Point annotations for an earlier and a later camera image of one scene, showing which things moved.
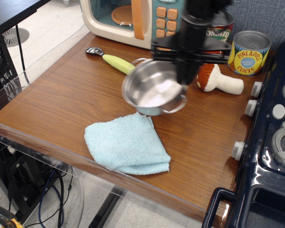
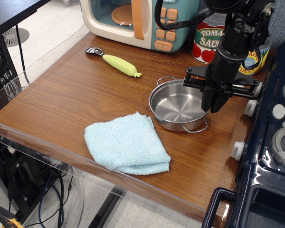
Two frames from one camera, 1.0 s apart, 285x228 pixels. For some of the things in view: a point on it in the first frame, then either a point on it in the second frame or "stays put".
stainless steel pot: x=151 y=88 -> x=177 y=107
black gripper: x=190 y=49 -> x=224 y=71
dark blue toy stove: x=264 y=191 stays put
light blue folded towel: x=130 y=144 stays put
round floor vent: x=11 y=38 stays put
